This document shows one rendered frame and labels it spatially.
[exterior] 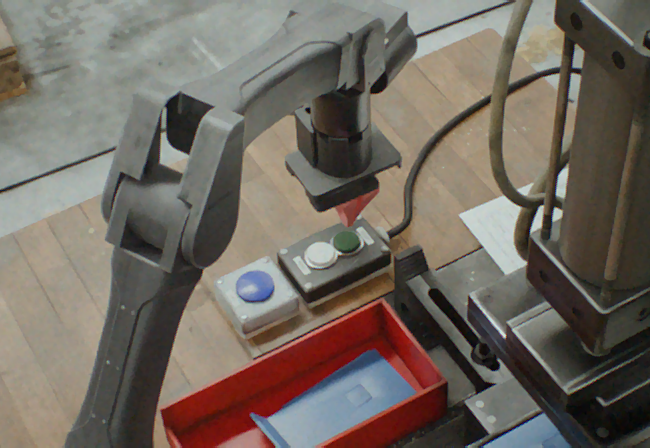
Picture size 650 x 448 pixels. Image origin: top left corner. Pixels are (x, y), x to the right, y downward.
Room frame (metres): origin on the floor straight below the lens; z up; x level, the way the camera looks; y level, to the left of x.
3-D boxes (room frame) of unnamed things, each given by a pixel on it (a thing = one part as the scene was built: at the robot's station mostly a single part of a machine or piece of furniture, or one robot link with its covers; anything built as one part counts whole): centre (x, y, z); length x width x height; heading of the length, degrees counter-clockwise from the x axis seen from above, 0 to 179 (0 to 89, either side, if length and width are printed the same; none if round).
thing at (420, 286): (0.76, -0.12, 0.95); 0.15 x 0.03 x 0.10; 27
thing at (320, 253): (0.89, 0.01, 0.93); 0.03 x 0.03 x 0.02
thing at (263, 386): (0.70, 0.03, 0.93); 0.25 x 0.12 x 0.06; 117
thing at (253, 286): (0.86, 0.08, 0.93); 0.04 x 0.04 x 0.02
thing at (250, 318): (0.86, 0.08, 0.90); 0.07 x 0.07 x 0.06; 27
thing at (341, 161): (0.91, -0.02, 1.08); 0.10 x 0.07 x 0.07; 116
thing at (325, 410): (0.71, 0.00, 0.92); 0.15 x 0.07 x 0.03; 124
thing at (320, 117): (0.91, -0.02, 1.15); 0.07 x 0.06 x 0.07; 145
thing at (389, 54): (0.94, -0.04, 1.18); 0.12 x 0.09 x 0.12; 145
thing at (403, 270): (0.82, -0.09, 0.95); 0.06 x 0.03 x 0.09; 27
